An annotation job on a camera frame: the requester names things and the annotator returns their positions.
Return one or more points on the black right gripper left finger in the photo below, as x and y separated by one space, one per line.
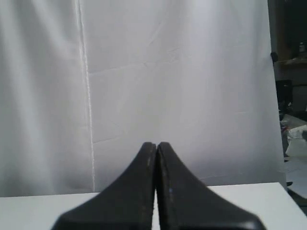
127 204

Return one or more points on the white backdrop curtain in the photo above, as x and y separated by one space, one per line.
83 83

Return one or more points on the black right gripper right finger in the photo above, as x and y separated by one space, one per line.
186 203

